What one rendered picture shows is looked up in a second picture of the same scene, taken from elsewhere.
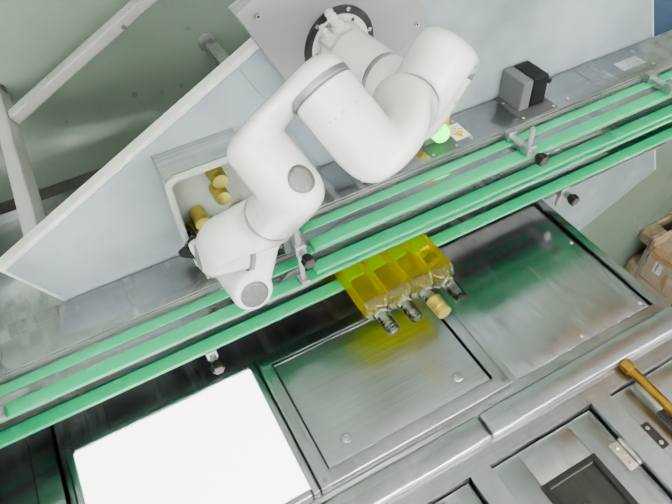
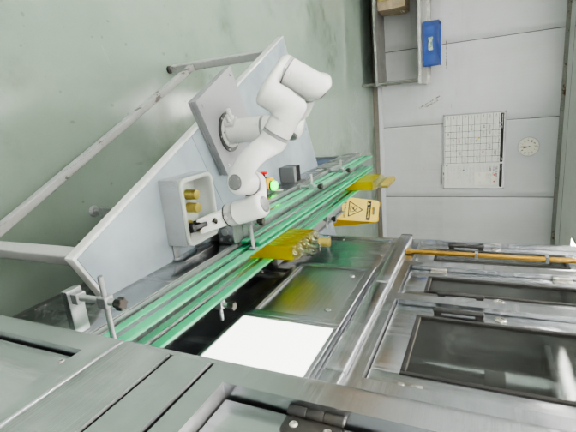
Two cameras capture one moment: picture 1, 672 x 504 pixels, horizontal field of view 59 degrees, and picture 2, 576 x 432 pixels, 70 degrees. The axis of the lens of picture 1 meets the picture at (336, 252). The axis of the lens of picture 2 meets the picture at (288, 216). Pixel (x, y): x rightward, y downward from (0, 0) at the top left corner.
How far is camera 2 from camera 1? 1.07 m
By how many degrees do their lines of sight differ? 46
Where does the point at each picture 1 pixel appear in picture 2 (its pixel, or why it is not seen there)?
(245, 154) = (273, 87)
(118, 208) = (141, 216)
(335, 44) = (234, 123)
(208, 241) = (248, 157)
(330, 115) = (301, 68)
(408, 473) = (370, 305)
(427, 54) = not seen: hidden behind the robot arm
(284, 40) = (212, 121)
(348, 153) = (313, 79)
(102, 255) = (131, 255)
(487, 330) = not seen: hidden behind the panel
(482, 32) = not seen: hidden behind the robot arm
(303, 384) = (281, 307)
